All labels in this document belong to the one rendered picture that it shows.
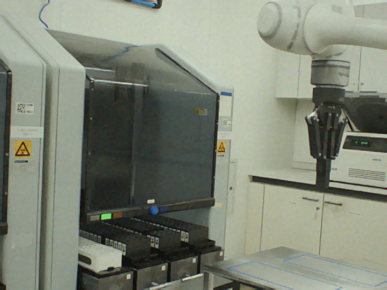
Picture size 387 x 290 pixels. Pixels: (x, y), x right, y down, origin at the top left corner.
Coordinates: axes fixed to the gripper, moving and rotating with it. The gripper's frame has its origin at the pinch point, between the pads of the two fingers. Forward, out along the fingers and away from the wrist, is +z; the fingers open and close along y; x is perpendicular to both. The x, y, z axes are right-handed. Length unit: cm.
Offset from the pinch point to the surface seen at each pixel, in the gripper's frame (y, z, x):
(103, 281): -28, 40, 57
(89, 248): -27, 33, 71
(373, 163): 197, 13, 125
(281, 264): 30, 37, 41
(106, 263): -25, 35, 62
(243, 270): 14, 37, 41
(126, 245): -15, 32, 68
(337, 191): 195, 36, 153
